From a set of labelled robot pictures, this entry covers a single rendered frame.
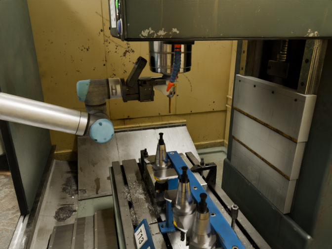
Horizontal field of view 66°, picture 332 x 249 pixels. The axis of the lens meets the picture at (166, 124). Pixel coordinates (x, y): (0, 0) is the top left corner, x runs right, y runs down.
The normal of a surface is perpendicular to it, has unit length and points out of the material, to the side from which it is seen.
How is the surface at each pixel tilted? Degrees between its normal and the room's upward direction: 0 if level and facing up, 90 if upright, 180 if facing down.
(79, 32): 90
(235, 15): 90
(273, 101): 90
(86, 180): 24
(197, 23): 90
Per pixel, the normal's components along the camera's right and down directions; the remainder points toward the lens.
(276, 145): -0.96, 0.09
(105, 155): 0.11, -0.72
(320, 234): 0.27, 0.33
